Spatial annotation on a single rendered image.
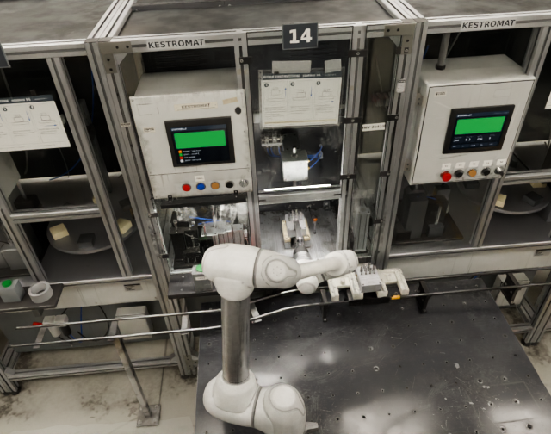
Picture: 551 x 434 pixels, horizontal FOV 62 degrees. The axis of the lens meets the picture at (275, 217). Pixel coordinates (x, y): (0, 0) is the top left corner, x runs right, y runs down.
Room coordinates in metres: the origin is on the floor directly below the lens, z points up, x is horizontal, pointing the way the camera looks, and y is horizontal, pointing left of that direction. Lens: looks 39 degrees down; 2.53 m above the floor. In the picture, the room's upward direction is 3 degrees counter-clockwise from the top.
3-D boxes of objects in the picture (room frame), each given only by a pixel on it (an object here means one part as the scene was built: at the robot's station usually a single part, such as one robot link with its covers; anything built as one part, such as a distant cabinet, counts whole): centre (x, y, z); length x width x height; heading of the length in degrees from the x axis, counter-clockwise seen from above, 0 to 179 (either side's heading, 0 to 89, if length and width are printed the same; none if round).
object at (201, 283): (1.50, 0.35, 0.97); 0.08 x 0.08 x 0.12; 3
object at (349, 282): (1.50, -0.43, 0.84); 0.36 x 0.14 x 0.10; 93
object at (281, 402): (0.89, 0.01, 0.85); 0.18 x 0.16 x 0.22; 74
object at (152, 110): (1.70, 0.31, 1.60); 0.42 x 0.29 x 0.46; 93
